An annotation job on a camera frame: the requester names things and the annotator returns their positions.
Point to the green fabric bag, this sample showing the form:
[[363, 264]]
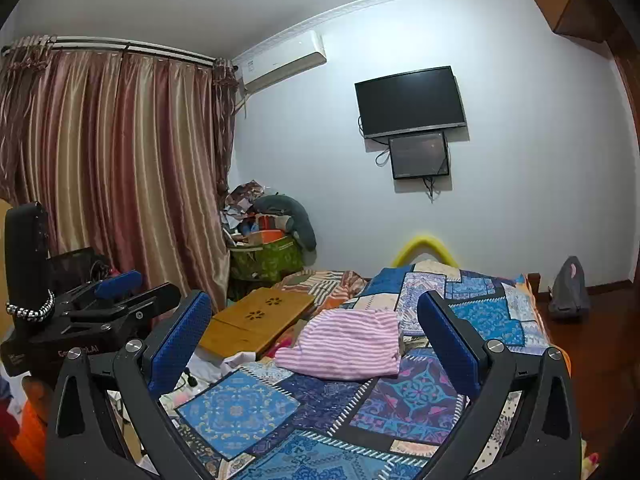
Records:
[[267, 260]]

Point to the black wall television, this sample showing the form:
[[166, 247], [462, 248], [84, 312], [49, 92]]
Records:
[[410, 100]]

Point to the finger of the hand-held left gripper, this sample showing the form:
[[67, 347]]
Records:
[[150, 297], [117, 282]]

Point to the wooden lap desk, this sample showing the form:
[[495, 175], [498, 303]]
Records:
[[255, 317]]

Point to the wooden bed frame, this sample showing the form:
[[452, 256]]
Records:
[[534, 285]]

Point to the blue patchwork blanket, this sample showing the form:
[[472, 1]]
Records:
[[415, 395]]

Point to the pink striped pants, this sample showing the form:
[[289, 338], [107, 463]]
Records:
[[345, 342]]

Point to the yellow foam tube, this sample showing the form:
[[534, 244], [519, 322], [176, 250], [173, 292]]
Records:
[[425, 238]]

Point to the black mesh organizer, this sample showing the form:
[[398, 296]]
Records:
[[75, 262]]

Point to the curtain rod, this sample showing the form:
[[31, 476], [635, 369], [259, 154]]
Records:
[[150, 52]]

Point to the white air conditioner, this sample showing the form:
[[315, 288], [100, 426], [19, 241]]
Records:
[[280, 62]]

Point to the white cloth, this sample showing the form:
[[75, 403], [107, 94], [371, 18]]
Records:
[[235, 360]]

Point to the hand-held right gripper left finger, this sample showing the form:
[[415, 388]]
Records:
[[182, 340]]

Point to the small wall monitor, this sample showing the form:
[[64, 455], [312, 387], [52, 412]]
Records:
[[419, 155]]

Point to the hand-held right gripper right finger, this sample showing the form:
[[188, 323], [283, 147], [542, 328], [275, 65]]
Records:
[[445, 340]]

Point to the brown wooden cabinet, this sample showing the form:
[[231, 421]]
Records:
[[575, 0]]

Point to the striped brown curtain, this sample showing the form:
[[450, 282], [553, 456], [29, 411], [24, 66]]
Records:
[[125, 170]]

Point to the grey backpack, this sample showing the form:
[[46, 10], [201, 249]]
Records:
[[570, 295]]

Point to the orange garment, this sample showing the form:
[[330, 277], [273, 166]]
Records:
[[32, 440]]

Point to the orange striped bedsheet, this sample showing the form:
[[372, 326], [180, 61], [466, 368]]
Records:
[[325, 282]]

